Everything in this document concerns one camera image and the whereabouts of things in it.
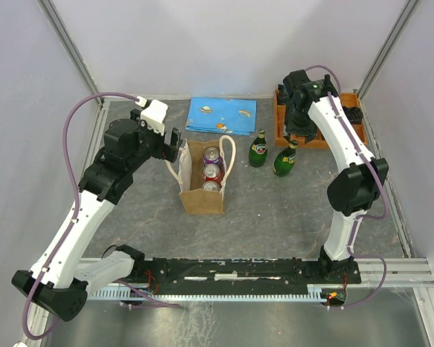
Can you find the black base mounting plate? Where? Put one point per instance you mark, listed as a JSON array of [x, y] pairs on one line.
[[188, 277]]

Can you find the green glass bottle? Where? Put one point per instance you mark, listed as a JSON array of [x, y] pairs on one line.
[[285, 160], [258, 150]]

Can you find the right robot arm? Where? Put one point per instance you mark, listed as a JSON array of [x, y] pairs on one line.
[[314, 106]]

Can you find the dark rolled item right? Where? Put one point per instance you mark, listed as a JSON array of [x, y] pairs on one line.
[[353, 114]]

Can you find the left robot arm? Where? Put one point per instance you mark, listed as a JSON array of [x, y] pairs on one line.
[[99, 191]]

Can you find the red cola can front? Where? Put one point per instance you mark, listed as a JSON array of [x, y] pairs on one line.
[[212, 172]]

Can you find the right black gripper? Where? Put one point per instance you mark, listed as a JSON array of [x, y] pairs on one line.
[[309, 131]]

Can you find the red cola can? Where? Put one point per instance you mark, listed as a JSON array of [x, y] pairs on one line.
[[212, 186], [212, 172]]

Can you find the burlap canvas tote bag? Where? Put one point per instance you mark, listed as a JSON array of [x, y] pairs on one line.
[[195, 199]]

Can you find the purple soda can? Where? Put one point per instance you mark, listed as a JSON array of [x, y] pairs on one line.
[[211, 155]]

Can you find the dark rolled item top-left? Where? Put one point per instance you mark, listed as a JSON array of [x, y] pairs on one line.
[[282, 95]]

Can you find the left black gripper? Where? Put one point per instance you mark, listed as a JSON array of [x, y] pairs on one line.
[[176, 141]]

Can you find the blue patterned folded cloth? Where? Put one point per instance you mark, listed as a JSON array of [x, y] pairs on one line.
[[222, 116]]

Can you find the orange compartment tray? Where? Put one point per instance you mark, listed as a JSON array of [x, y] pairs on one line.
[[348, 100]]

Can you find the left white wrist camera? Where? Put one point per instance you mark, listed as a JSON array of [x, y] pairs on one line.
[[153, 112]]

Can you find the aluminium frame rail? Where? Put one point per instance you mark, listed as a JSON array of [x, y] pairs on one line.
[[401, 269]]

